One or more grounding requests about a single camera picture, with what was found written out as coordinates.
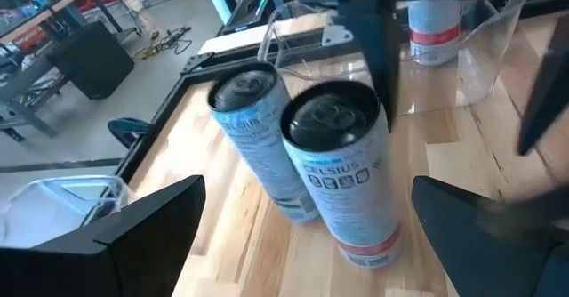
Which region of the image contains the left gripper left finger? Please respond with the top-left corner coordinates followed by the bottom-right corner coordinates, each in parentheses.
top-left (0, 175), bottom-right (207, 297)

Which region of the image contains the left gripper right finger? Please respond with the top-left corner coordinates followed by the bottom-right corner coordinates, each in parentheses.
top-left (411, 175), bottom-right (569, 297)

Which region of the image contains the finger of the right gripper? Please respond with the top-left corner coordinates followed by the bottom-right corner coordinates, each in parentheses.
top-left (337, 0), bottom-right (400, 132)
top-left (517, 3), bottom-right (569, 156)

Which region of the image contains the white can red band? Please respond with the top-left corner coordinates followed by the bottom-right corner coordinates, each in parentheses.
top-left (407, 0), bottom-right (463, 68)
top-left (279, 79), bottom-right (404, 269)

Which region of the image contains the white can blue band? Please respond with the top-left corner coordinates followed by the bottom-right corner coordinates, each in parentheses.
top-left (206, 60), bottom-right (321, 224)

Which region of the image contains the black computer tower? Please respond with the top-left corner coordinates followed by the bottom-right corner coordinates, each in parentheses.
top-left (220, 0), bottom-right (272, 36)

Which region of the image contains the black floor box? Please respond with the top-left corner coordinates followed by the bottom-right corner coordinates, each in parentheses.
top-left (46, 20), bottom-right (135, 101)

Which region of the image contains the wooden workbench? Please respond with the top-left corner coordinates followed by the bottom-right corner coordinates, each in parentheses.
top-left (0, 0), bottom-right (76, 140)

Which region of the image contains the white metal bracket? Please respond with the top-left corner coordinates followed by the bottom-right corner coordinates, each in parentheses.
top-left (320, 23), bottom-right (356, 48)

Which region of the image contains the floor cable pile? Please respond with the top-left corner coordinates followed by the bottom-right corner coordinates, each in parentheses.
top-left (132, 24), bottom-right (193, 61)

